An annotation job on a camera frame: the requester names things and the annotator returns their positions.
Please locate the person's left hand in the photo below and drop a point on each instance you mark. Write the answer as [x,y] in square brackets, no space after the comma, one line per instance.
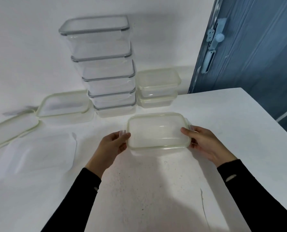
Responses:
[107,152]

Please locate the person's right hand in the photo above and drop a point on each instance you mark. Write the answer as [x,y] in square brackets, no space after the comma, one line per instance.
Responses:
[211,147]

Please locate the medium grey-rimmed clear lid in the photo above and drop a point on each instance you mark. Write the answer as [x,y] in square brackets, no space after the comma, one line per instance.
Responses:
[112,94]
[114,107]

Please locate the small clear container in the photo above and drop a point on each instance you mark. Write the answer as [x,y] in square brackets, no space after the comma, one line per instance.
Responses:
[156,104]

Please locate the small green-rimmed clear lid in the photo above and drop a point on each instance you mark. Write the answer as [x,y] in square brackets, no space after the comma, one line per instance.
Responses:
[158,78]

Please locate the large green-rimmed clear lid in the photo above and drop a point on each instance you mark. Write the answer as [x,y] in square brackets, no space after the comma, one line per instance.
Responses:
[10,130]

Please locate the large clear food container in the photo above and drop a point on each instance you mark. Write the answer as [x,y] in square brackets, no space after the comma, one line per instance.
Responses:
[99,45]

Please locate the person's left forearm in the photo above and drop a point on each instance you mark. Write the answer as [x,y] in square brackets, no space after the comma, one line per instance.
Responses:
[73,202]

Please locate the person's right forearm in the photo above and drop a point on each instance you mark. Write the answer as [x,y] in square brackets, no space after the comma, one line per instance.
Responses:
[259,200]

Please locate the white table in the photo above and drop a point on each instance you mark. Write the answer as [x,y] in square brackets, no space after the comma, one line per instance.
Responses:
[230,118]

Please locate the blue-grey door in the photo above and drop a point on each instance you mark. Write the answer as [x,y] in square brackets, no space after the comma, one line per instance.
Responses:
[254,57]

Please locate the light blue door latch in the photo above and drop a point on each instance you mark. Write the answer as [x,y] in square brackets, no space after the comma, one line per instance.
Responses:
[217,33]

